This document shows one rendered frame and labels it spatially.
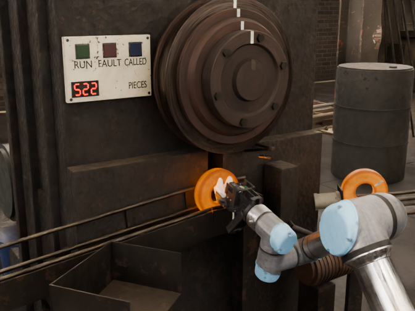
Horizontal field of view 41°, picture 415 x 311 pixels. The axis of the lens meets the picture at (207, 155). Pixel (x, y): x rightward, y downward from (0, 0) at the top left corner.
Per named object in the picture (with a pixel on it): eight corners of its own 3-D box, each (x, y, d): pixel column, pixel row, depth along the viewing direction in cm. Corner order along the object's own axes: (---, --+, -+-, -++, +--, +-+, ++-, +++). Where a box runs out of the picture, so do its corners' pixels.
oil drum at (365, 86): (314, 171, 466) (320, 63, 443) (364, 160, 497) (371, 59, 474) (370, 190, 418) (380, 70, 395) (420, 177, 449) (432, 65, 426)
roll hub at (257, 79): (201, 130, 161) (201, 31, 154) (276, 120, 175) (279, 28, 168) (212, 134, 156) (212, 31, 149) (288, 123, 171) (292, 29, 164)
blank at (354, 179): (356, 218, 197) (359, 222, 194) (331, 185, 194) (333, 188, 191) (394, 194, 194) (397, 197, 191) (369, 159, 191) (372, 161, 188)
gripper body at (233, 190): (244, 177, 172) (268, 197, 163) (240, 200, 176) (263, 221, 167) (224, 181, 168) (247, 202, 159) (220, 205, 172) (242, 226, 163)
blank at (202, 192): (191, 174, 174) (196, 177, 172) (231, 162, 182) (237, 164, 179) (196, 220, 179) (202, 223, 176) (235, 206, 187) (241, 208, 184)
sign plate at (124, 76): (65, 102, 157) (61, 36, 152) (148, 94, 170) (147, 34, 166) (68, 103, 155) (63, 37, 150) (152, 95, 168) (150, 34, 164)
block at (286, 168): (260, 226, 200) (262, 161, 194) (277, 221, 204) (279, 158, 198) (279, 236, 191) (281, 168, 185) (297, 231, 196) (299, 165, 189)
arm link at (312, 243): (417, 179, 134) (304, 232, 175) (385, 186, 128) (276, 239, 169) (437, 225, 131) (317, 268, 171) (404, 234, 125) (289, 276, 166)
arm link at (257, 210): (272, 230, 164) (249, 236, 160) (262, 221, 167) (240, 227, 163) (276, 208, 160) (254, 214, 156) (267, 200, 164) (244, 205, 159)
